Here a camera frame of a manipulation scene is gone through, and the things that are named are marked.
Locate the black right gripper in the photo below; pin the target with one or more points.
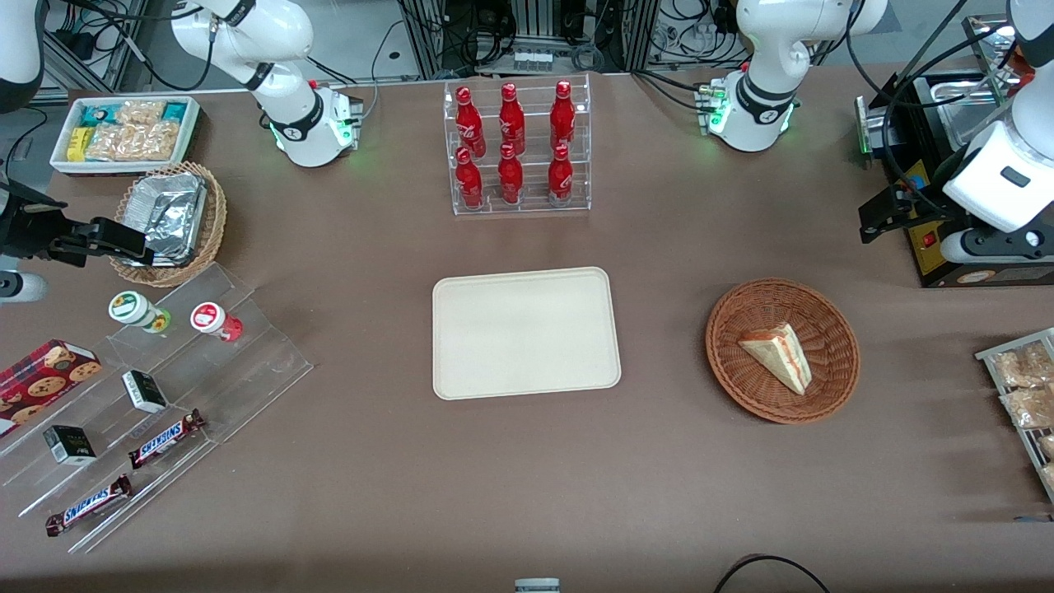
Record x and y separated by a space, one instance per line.
25 231

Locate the red cola bottle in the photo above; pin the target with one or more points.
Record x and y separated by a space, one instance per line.
469 123
469 181
512 119
510 177
560 177
562 115

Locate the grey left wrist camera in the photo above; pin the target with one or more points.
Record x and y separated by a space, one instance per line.
959 245

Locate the large clear cracker bag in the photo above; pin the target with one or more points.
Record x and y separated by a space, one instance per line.
132 142

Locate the small black box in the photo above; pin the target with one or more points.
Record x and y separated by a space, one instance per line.
144 391
70 445

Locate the light tan wicker basket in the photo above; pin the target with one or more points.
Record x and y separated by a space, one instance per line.
216 222

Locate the aluminium frame equipment rack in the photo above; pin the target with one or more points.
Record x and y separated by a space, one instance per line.
535 25

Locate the brown Snickers bar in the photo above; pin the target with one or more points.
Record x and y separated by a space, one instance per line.
165 439
86 505

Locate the white rectangular snack bin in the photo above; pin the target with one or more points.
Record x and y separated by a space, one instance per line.
58 156

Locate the clear bag of snacks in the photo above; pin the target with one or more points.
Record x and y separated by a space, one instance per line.
1029 408
1021 366
1047 447

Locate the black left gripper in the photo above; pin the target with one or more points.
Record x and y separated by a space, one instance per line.
921 203

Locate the green lid white cup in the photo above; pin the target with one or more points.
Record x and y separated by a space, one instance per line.
132 309

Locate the beige plastic tray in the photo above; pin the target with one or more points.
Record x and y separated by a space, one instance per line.
527 333

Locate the round brown wicker basket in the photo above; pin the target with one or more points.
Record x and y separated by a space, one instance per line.
741 362

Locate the red chocolate cookie box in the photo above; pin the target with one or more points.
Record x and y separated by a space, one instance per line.
41 379

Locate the black yellow food warmer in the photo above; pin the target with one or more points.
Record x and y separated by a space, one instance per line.
926 257

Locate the tray with snack bags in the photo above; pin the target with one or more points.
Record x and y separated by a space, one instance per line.
1021 436

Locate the triangle sandwich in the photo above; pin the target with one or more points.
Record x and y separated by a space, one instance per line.
778 354

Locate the yellow snack pack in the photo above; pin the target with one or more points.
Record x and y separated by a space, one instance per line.
77 144

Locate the teal snack pack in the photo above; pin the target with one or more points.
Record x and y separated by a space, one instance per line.
174 111
99 115

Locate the clear acrylic stepped display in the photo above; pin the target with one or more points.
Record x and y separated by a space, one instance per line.
247 362

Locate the small clear cracker bag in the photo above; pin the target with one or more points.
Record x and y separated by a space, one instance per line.
142 112

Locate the clear acrylic bottle rack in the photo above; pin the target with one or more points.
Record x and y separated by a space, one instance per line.
533 115

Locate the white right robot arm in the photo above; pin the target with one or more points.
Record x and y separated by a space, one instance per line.
296 123

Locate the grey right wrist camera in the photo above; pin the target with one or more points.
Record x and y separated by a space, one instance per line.
20 287

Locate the silver foil container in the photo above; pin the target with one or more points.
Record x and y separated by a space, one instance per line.
169 214

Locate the red lid white cup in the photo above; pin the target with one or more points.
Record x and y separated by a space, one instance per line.
210 319

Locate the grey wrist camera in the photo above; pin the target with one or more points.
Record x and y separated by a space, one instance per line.
959 245
20 287

